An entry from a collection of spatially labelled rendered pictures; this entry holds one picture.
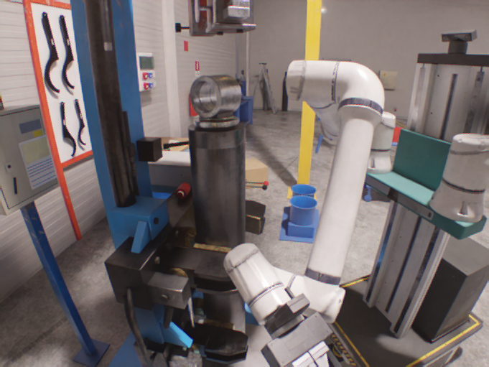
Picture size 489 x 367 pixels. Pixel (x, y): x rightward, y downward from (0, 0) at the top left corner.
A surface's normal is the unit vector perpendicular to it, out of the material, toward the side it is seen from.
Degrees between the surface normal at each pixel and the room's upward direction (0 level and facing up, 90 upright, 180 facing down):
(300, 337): 21
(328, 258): 56
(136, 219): 90
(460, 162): 90
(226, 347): 0
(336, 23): 90
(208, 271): 0
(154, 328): 90
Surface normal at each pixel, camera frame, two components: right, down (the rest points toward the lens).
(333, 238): -0.30, -0.20
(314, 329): 0.20, -0.73
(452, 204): -0.71, -0.10
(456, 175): -0.92, 0.16
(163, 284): 0.00, -0.91
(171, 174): -0.20, 0.39
